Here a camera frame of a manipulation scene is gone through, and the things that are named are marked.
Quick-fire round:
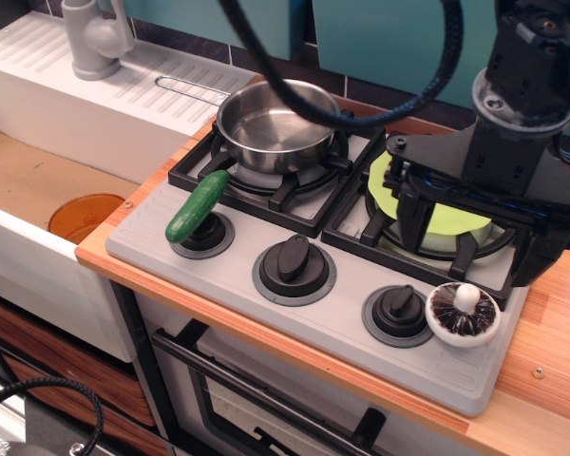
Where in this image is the orange plastic bowl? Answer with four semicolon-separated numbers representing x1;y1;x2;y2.
47;193;124;244

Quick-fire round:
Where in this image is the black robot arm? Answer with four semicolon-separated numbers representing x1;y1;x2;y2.
385;1;570;287

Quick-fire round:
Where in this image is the white toy sink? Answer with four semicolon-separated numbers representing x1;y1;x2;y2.
0;12;252;362

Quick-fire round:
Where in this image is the light green plate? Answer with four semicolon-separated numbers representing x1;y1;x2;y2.
367;152;492;238

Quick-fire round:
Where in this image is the black left burner grate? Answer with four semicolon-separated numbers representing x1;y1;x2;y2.
168;123;386;238

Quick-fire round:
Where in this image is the black right burner grate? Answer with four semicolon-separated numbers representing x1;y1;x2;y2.
321;134;529;310

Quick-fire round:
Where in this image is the stainless steel pan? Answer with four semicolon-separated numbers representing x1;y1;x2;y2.
154;75;336;175

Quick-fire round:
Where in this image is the grey toy stove top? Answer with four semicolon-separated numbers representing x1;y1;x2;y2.
104;123;533;419

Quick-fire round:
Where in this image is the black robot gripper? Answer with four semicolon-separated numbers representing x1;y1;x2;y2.
385;119;570;287

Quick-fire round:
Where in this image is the oven door with handle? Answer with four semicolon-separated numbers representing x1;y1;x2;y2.
151;320;474;455

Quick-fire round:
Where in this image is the green toy pickle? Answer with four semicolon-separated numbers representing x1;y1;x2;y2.
164;170;230;243

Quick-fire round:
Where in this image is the grey toy faucet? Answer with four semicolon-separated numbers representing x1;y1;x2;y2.
62;0;134;81

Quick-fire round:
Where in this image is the black stove knob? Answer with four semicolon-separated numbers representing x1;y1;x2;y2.
170;212;235;260
362;285;433;349
252;234;337;307

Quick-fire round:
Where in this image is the black braided cable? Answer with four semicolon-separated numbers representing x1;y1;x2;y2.
0;375;105;456
218;0;465;130

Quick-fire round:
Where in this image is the black left stove knob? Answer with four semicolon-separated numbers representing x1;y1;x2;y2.
170;212;235;260

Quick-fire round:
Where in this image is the black right stove knob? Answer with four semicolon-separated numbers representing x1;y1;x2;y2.
362;285;433;349

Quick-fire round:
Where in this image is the black braided cable lower left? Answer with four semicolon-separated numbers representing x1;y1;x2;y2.
0;375;105;456

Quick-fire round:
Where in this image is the white brown toy mushroom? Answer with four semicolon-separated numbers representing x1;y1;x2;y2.
425;282;502;348

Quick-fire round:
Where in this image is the black burner grate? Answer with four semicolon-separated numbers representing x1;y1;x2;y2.
321;134;529;310
168;123;386;238

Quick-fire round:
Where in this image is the black middle stove knob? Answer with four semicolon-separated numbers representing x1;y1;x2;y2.
252;234;337;307

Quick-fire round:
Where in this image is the wooden drawer front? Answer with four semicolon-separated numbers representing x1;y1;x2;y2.
0;292;172;456

